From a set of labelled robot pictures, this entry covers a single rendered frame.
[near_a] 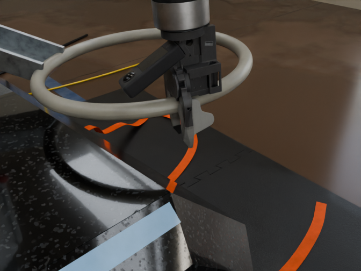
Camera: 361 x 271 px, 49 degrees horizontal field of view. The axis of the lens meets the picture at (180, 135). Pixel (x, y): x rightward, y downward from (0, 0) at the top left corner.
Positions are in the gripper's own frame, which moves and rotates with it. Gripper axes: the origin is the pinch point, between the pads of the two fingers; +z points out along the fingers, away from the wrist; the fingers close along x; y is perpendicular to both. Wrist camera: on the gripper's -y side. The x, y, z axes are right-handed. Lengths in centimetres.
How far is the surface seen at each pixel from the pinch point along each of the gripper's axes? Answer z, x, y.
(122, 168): 3.1, -0.7, -11.7
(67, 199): 2.6, -5.9, -22.1
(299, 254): 85, 29, 53
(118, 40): -6.6, 44.5, -0.5
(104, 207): 3.2, -10.0, -16.9
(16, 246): 2.4, -13.6, -30.1
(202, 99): -6.7, -1.1, 4.4
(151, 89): 78, 198, 45
